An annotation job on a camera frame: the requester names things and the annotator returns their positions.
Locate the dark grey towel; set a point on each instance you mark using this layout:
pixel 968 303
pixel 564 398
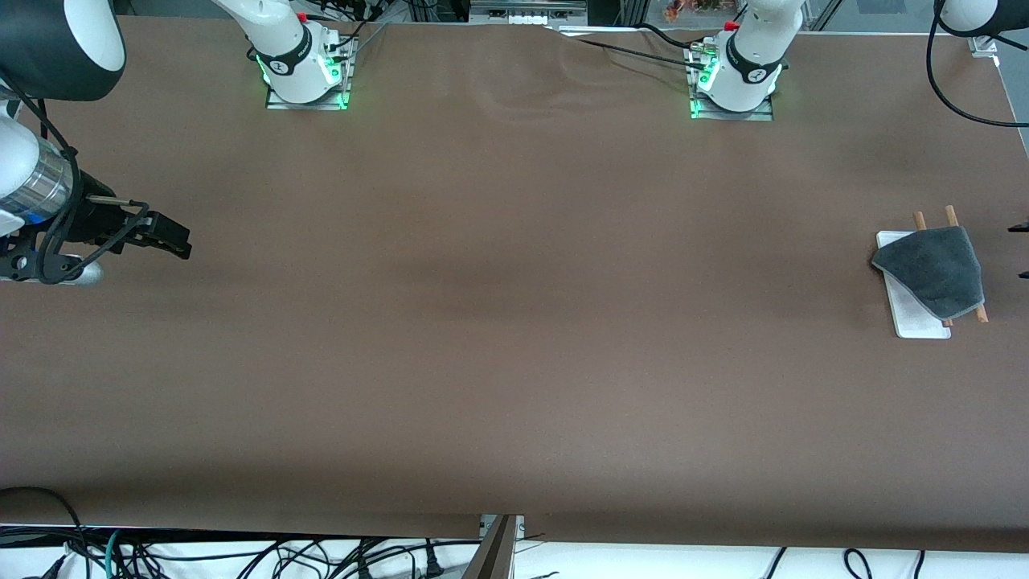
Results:
pixel 936 269

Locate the small silver metal bracket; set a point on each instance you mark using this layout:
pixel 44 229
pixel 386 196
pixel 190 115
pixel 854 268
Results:
pixel 982 46

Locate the silver metal box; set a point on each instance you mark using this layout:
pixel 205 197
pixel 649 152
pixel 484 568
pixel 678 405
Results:
pixel 526 8

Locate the brown wooden beam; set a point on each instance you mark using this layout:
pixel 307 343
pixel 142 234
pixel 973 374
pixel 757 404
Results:
pixel 494 555

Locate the brown table cover sheet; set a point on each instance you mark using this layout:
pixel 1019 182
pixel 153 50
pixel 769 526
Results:
pixel 514 322

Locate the white towel rack wooden bars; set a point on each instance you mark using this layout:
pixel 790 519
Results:
pixel 916 322

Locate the black power plug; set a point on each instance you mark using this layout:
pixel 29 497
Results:
pixel 432 563

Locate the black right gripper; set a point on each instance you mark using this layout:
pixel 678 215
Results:
pixel 95 219

